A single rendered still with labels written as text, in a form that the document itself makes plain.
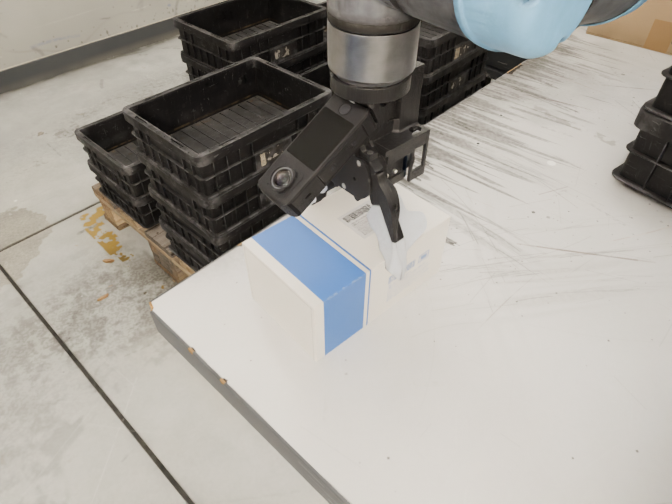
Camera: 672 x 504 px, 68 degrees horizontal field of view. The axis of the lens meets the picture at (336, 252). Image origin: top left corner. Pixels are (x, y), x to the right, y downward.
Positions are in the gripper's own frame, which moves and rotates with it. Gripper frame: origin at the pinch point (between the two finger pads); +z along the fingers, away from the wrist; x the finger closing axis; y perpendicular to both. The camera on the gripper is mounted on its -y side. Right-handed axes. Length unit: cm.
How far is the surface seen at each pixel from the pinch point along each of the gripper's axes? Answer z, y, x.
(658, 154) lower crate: -0.6, 44.0, -15.1
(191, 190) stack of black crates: 28, 6, 57
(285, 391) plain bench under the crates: 6.2, -14.5, -6.6
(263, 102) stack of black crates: 27, 40, 78
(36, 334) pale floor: 76, -36, 90
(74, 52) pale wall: 68, 40, 254
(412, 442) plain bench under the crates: 6.2, -8.8, -18.6
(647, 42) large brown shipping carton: 5, 97, 8
